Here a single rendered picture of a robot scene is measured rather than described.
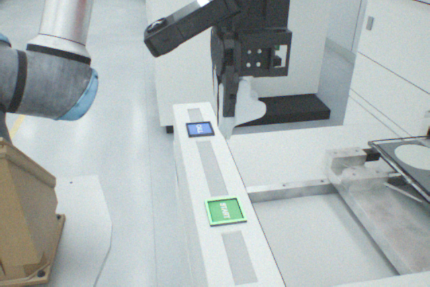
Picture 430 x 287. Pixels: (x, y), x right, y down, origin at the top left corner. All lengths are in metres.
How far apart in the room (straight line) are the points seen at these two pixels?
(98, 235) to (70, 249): 0.05
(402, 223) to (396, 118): 0.47
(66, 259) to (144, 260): 1.09
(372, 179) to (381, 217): 0.08
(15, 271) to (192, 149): 0.36
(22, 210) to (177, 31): 0.37
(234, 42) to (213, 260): 0.28
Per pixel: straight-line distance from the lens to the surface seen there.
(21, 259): 0.71
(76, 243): 0.78
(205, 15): 0.42
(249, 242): 0.55
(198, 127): 0.80
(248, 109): 0.47
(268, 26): 0.45
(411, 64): 1.12
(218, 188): 0.64
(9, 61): 0.72
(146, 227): 1.97
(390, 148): 0.94
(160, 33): 0.42
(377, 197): 0.81
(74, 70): 0.74
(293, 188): 0.83
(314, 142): 1.06
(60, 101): 0.74
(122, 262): 1.84
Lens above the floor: 1.35
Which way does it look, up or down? 30 degrees down
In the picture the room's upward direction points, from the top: straight up
